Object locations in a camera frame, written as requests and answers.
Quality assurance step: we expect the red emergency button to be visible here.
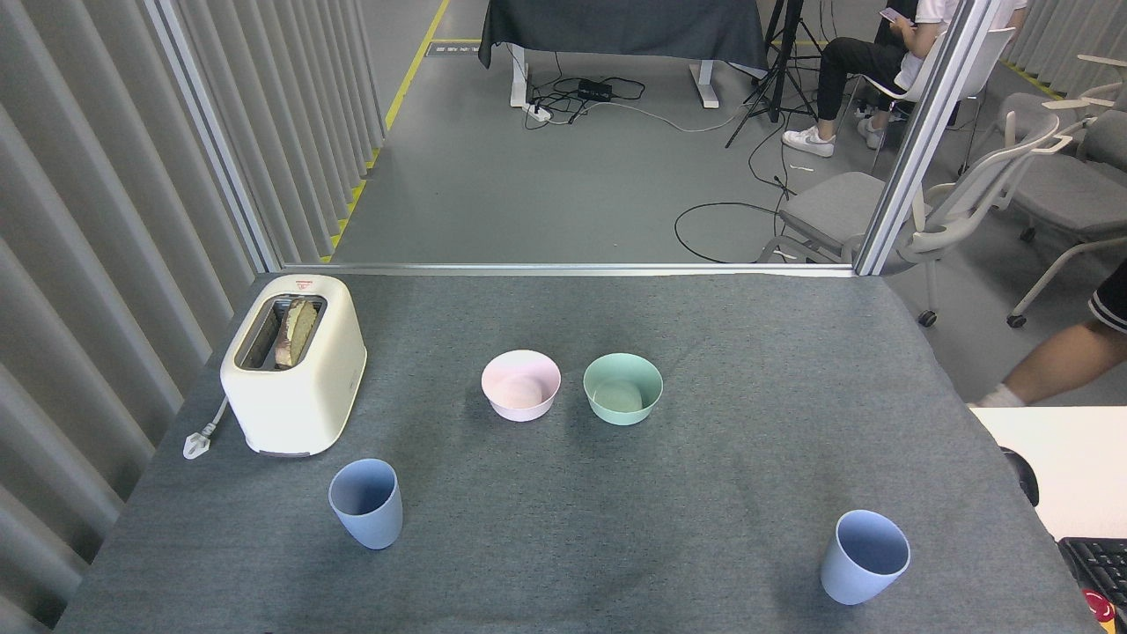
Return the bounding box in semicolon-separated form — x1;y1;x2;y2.
1081;588;1119;628

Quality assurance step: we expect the grey felt table cloth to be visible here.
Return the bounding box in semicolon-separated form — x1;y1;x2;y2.
55;273;1106;634

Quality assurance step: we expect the table with black cloth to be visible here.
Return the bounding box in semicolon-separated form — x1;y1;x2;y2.
478;0;770;110

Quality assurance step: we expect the silver frame post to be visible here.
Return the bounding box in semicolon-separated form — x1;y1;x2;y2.
145;0;284;274
854;0;1005;276

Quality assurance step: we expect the black computer mouse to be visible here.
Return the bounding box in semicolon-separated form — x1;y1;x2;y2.
1001;447;1041;507

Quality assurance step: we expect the cream white toaster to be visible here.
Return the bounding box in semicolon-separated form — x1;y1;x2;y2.
219;274;368;458

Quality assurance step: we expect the grey white office chair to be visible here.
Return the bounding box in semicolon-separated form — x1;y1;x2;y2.
995;55;1127;142
1006;106;1127;329
757;112;1073;328

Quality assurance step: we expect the white toaster power cord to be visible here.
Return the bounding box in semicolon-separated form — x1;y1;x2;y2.
182;396;232;461

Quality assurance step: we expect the silver frame rail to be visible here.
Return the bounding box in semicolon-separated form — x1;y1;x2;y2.
280;262;857;278

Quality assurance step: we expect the green bowl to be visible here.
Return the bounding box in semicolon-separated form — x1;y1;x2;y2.
583;353;664;427

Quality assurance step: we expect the white floor cable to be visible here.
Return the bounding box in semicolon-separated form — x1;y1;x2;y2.
608;100;751;134

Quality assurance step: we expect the brown bread slice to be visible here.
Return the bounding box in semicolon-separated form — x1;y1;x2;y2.
274;298;320;369

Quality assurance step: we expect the black keyboard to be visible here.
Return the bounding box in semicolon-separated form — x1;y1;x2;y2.
1057;536;1127;608

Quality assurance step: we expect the pink bowl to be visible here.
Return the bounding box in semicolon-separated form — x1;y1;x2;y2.
481;350;562;423

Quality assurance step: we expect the blue cup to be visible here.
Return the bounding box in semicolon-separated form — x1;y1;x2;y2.
328;458;404;551
821;510;912;607

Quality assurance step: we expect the black floor cable loop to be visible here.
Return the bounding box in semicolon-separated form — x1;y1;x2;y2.
674;132;798;265

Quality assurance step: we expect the white plastic chair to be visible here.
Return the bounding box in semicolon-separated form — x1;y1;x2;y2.
836;26;1018;173

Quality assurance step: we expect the black tripod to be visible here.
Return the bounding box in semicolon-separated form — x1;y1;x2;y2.
725;0;837;149

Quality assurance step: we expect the walking person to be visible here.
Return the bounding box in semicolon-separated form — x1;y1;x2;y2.
969;260;1127;409

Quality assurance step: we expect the white desk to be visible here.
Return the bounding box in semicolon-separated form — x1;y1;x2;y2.
969;406;1127;542

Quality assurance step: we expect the seated person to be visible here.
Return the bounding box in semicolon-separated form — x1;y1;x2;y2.
782;0;1029;159

